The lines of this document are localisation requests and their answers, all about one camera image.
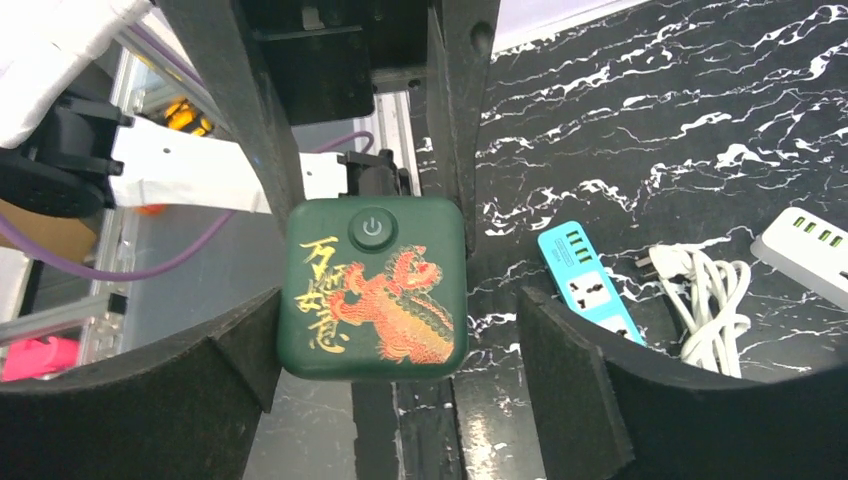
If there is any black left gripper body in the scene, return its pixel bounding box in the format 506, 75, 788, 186
240, 0, 427, 126

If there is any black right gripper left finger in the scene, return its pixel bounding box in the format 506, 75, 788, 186
1, 289, 281, 479

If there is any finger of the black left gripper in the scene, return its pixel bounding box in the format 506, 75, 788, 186
158, 0, 305, 219
427, 0, 500, 252

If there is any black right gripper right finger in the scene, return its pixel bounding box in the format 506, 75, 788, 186
517, 287, 847, 479

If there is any teal power strip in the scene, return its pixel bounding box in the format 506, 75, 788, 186
537, 221, 645, 346

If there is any green dragon socket cube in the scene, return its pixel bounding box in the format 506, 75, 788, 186
277, 196, 469, 381

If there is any white power strip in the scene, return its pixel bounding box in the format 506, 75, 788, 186
750, 207, 847, 310

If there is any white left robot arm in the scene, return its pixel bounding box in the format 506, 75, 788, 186
1, 1, 500, 250

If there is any white cable of teal strip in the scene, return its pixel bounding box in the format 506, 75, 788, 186
635, 243, 753, 379

